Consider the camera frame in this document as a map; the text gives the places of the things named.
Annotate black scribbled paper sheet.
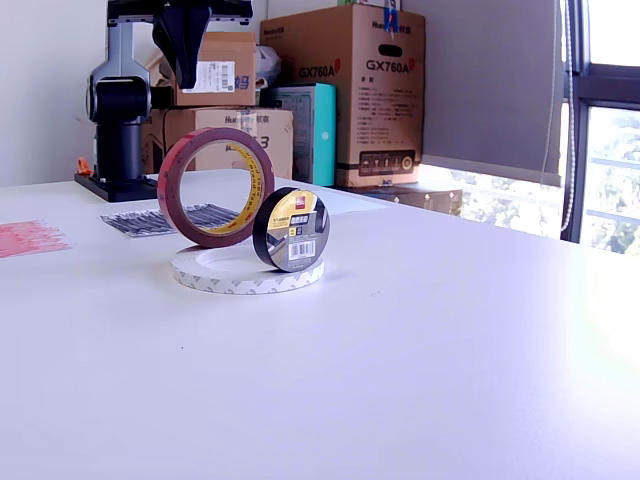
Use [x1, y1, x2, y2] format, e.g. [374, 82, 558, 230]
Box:
[98, 202, 241, 240]

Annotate blank white paper sheet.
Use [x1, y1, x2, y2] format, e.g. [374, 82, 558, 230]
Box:
[279, 185, 392, 217]

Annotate blue tape strip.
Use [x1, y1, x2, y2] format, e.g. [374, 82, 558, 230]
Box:
[382, 0, 401, 35]

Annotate black electrical tape roll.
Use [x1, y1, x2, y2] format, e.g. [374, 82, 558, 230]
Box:
[251, 186, 332, 274]

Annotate white plastic bag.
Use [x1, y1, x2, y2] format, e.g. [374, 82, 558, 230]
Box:
[254, 44, 283, 92]

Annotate teal and dark box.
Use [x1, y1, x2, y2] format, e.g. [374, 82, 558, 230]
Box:
[272, 82, 338, 187]

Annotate large white tape roll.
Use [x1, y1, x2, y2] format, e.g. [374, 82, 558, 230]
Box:
[170, 244, 325, 296]

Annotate large GX760A cardboard box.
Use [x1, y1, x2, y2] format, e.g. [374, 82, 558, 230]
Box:
[259, 3, 426, 189]

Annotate red double-sided tape roll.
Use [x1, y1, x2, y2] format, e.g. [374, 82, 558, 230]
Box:
[156, 126, 275, 250]

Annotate Huntkey cardboard box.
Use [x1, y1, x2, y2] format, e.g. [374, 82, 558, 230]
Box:
[141, 107, 295, 182]

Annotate white blind cord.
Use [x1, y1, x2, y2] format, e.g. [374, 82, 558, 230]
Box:
[540, 0, 559, 187]

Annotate grey roller blind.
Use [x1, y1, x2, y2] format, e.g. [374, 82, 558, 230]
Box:
[399, 0, 565, 189]

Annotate white bead chain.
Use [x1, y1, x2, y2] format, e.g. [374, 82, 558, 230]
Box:
[560, 0, 577, 232]

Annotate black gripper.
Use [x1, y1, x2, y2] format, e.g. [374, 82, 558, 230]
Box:
[151, 0, 214, 92]

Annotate cardboard box shipping label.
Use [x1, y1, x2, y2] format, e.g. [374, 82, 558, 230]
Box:
[169, 32, 259, 108]

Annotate red scribbled paper sheet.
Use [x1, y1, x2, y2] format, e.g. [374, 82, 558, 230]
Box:
[0, 218, 75, 260]

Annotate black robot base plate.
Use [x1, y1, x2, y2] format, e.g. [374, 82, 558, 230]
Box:
[73, 171, 166, 204]

